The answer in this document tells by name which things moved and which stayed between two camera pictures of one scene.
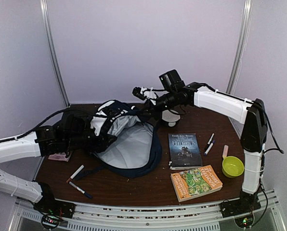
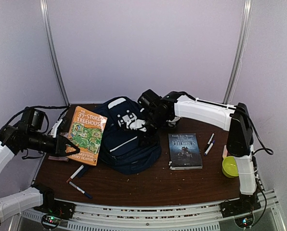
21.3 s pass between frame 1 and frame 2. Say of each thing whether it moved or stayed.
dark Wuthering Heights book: stayed
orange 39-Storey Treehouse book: moved
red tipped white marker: stayed
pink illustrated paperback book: stayed
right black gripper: moved
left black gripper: moved
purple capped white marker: stayed
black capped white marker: stayed
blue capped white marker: stayed
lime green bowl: stayed
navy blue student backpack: moved
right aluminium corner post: stayed
